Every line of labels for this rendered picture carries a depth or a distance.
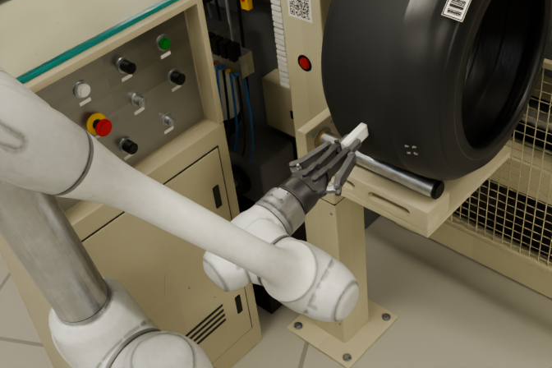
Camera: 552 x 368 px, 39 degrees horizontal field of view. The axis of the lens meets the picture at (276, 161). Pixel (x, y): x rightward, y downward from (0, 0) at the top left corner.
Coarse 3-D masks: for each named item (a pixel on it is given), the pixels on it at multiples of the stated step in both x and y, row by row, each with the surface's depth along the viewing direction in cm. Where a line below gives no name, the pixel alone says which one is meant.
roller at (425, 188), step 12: (324, 132) 191; (360, 156) 184; (372, 168) 182; (384, 168) 180; (396, 168) 178; (396, 180) 178; (408, 180) 176; (420, 180) 174; (432, 180) 173; (420, 192) 175; (432, 192) 172
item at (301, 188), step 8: (296, 176) 150; (288, 184) 145; (296, 184) 145; (304, 184) 145; (312, 184) 148; (320, 184) 147; (296, 192) 144; (304, 192) 144; (312, 192) 145; (320, 192) 146; (304, 200) 144; (312, 200) 146; (304, 208) 145
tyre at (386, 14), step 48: (336, 0) 153; (384, 0) 145; (432, 0) 140; (480, 0) 142; (528, 0) 181; (336, 48) 152; (384, 48) 145; (432, 48) 141; (480, 48) 192; (528, 48) 184; (336, 96) 157; (384, 96) 148; (432, 96) 144; (480, 96) 190; (528, 96) 178; (384, 144) 158; (432, 144) 151; (480, 144) 170
